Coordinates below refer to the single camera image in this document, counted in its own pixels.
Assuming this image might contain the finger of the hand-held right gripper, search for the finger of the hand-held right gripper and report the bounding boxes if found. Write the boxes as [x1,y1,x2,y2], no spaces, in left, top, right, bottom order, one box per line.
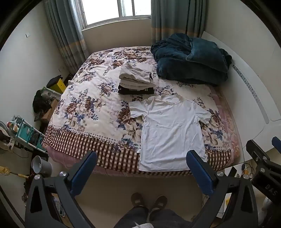
[272,136,281,154]
[246,140,271,164]

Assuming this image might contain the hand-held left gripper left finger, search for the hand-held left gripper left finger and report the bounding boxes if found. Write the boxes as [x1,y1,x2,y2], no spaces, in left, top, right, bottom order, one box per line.
[25,150,98,228]

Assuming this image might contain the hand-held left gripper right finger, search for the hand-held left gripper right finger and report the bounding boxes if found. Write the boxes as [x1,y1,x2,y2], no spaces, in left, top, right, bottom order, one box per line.
[186,150,258,228]

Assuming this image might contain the white t-shirt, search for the white t-shirt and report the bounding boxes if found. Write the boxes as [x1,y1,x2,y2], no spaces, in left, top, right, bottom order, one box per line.
[128,94,212,172]

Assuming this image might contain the dark clothes pile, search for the dark clothes pile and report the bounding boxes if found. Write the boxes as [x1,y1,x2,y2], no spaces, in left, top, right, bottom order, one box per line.
[32,89,52,115]

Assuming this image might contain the pink checked bed sheet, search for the pink checked bed sheet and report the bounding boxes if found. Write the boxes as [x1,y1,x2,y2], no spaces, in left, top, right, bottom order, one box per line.
[43,86,242,176]

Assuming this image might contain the grey plastic bin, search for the grey plastic bin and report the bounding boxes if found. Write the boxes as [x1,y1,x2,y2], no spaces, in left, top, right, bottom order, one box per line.
[31,155,52,176]

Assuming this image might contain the person's right brown slipper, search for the person's right brown slipper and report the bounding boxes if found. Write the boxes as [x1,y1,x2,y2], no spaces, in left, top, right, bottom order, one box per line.
[150,196,168,212]

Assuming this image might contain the person's brown slipper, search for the person's brown slipper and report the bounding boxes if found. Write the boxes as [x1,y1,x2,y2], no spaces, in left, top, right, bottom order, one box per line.
[131,192,145,207]
[150,196,168,212]

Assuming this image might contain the person's left brown slipper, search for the person's left brown slipper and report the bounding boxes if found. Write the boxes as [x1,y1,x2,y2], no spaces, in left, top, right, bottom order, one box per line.
[131,192,145,207]

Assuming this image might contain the teal storage cart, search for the teal storage cart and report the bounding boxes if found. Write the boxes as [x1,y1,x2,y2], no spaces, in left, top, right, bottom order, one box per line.
[10,115,47,154]

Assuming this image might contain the floral bed blanket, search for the floral bed blanket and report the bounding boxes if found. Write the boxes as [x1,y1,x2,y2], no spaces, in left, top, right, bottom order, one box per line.
[42,46,241,176]

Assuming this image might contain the cardboard box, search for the cardboard box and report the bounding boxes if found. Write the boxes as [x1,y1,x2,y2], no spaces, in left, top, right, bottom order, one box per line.
[41,100,58,123]

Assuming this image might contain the person's left leg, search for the person's left leg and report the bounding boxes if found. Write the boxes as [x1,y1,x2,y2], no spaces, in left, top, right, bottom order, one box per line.
[114,206,150,228]

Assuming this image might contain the white headboard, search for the white headboard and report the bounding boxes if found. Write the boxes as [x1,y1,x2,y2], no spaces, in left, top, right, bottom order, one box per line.
[201,31,281,169]

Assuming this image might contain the yellow box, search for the yellow box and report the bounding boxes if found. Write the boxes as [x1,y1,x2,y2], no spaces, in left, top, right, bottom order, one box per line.
[49,78,67,93]

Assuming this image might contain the black folded garment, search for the black folded garment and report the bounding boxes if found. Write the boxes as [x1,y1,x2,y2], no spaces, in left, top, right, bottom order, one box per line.
[118,84,155,96]

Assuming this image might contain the black bag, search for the black bag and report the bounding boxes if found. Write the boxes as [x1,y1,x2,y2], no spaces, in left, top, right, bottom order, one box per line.
[47,75,63,88]

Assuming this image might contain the dark teal plush blanket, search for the dark teal plush blanket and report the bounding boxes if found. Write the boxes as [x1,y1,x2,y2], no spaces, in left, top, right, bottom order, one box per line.
[150,33,233,86]

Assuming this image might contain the beige folded pants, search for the beige folded pants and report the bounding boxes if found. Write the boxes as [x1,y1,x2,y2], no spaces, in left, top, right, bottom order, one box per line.
[119,62,153,85]

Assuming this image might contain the teal striped curtain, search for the teal striped curtain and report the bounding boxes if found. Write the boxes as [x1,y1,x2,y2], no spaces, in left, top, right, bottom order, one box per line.
[150,0,207,47]
[44,0,89,75]

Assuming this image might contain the window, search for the window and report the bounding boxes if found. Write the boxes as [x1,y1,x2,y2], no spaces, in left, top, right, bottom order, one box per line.
[80,0,152,31]

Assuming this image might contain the yellow mop handle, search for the yellow mop handle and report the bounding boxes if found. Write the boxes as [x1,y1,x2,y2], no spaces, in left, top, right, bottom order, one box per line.
[0,167,30,179]

